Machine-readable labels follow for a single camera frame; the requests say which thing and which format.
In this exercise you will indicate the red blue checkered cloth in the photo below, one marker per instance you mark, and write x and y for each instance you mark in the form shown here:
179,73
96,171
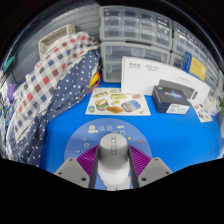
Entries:
50,73

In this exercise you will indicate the yellow and blue box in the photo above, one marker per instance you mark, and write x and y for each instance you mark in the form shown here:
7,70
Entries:
196,67

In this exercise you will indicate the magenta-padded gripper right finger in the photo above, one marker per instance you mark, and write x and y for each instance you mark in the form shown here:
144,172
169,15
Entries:
155,170

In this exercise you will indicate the food sticker sheet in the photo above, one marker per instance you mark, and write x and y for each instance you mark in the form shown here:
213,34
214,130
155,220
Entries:
116,103

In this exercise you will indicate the white disposable glove box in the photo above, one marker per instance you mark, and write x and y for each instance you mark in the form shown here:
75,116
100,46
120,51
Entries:
213,104

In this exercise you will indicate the grey computer mouse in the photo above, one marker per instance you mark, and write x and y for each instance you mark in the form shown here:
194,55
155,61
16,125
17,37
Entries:
113,153

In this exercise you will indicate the white keyboard packaging box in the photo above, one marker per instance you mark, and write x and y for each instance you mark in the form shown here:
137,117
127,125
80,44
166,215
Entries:
140,73

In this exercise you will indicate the small dark blue box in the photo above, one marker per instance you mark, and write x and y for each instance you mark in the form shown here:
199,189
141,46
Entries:
170,98

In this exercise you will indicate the yellow plastic object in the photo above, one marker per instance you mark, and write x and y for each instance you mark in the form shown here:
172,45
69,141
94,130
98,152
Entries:
94,81

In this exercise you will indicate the woven wicker basket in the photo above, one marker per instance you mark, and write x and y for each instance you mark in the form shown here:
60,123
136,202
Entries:
55,36

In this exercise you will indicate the navy polka dot cloth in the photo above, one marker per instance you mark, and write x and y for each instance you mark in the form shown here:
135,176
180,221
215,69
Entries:
66,103

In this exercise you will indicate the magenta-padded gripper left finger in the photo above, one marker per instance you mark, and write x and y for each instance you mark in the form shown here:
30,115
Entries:
71,171

